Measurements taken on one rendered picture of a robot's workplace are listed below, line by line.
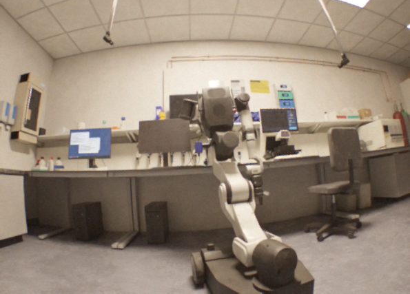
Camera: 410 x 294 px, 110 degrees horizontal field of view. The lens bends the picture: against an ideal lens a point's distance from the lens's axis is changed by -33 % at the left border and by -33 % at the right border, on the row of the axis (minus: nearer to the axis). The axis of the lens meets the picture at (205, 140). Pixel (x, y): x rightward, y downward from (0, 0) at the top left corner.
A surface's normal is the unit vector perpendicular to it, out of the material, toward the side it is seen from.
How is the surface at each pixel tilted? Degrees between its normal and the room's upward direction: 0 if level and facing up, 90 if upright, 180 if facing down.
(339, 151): 90
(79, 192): 90
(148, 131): 86
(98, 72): 90
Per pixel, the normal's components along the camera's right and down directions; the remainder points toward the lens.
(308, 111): 0.05, -0.18
